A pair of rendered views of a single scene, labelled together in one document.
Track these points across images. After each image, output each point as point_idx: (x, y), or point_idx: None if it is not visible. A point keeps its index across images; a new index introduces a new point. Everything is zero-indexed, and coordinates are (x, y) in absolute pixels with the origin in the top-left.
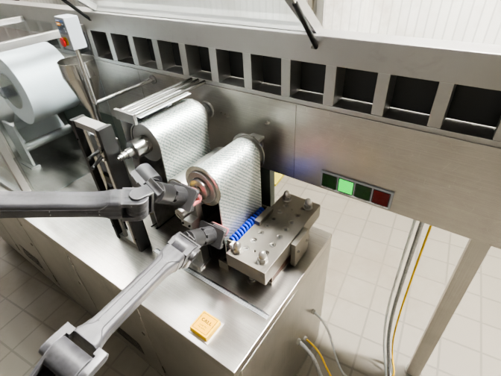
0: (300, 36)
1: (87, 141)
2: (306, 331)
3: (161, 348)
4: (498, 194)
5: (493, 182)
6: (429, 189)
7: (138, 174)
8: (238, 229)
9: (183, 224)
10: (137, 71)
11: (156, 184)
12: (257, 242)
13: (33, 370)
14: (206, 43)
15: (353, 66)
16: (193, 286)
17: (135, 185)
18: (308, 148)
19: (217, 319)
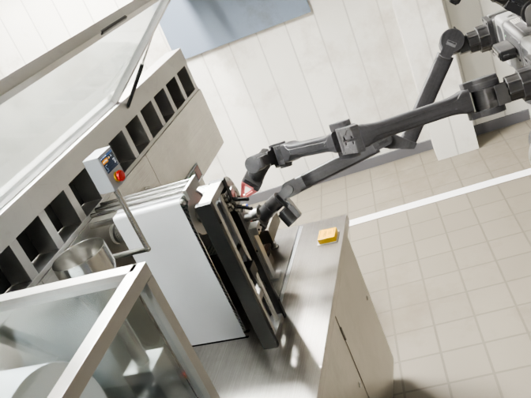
0: (120, 105)
1: (221, 215)
2: None
3: (362, 366)
4: (202, 122)
5: (198, 118)
6: (197, 144)
7: (258, 156)
8: None
9: (259, 230)
10: (42, 283)
11: (264, 150)
12: None
13: (399, 136)
14: (83, 164)
15: (144, 104)
16: (301, 264)
17: (267, 160)
18: (167, 182)
19: (319, 231)
